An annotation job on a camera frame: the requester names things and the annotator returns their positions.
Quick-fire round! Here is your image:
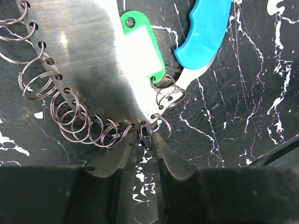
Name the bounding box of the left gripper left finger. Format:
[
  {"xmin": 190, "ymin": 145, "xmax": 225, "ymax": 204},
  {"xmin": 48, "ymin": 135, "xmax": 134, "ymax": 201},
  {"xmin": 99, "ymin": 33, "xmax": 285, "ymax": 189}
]
[{"xmin": 0, "ymin": 132, "xmax": 137, "ymax": 224}]

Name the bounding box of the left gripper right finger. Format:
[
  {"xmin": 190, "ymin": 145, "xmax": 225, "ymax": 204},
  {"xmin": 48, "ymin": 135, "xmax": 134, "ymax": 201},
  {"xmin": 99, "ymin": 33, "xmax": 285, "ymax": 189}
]
[{"xmin": 151, "ymin": 133, "xmax": 299, "ymax": 224}]

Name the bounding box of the green key tag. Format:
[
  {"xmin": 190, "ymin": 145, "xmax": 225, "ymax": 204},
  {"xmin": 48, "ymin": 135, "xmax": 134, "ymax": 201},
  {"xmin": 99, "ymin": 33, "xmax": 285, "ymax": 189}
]
[{"xmin": 120, "ymin": 10, "xmax": 165, "ymax": 84}]

